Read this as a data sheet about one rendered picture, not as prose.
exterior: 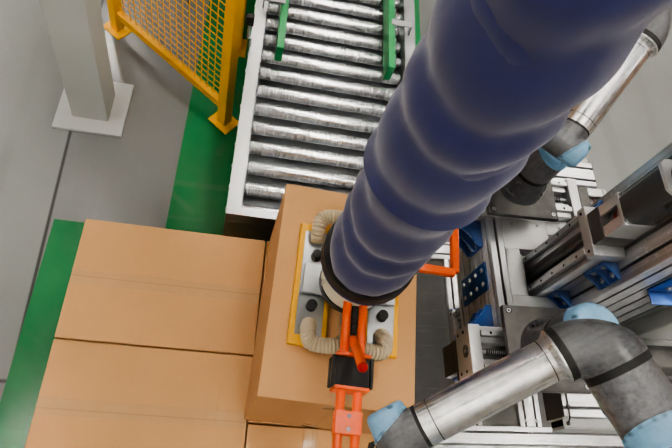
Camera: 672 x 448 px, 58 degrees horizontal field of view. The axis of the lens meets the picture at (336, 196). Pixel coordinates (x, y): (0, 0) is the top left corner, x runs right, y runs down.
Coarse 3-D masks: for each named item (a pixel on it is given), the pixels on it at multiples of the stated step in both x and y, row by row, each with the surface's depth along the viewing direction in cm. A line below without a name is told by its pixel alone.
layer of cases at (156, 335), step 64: (128, 256) 195; (192, 256) 200; (256, 256) 204; (64, 320) 182; (128, 320) 186; (192, 320) 190; (256, 320) 194; (64, 384) 174; (128, 384) 177; (192, 384) 181
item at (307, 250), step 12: (300, 228) 167; (300, 240) 165; (300, 252) 163; (312, 252) 163; (300, 264) 161; (300, 276) 160; (300, 288) 158; (300, 300) 156; (312, 300) 154; (324, 300) 158; (300, 312) 155; (312, 312) 155; (324, 312) 157; (288, 324) 154; (300, 324) 153; (324, 324) 155; (288, 336) 152; (324, 336) 154
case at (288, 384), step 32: (288, 192) 173; (320, 192) 175; (288, 224) 168; (288, 256) 164; (288, 288) 159; (288, 320) 155; (256, 352) 175; (288, 352) 152; (256, 384) 153; (288, 384) 148; (320, 384) 150; (384, 384) 153; (256, 416) 172; (288, 416) 168; (320, 416) 163
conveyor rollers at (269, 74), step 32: (320, 0) 267; (352, 0) 276; (288, 32) 257; (320, 32) 258; (288, 64) 248; (320, 64) 250; (288, 96) 239; (320, 96) 242; (384, 96) 250; (256, 128) 229; (288, 128) 231; (352, 128) 240; (320, 160) 229; (352, 160) 231; (256, 192) 216
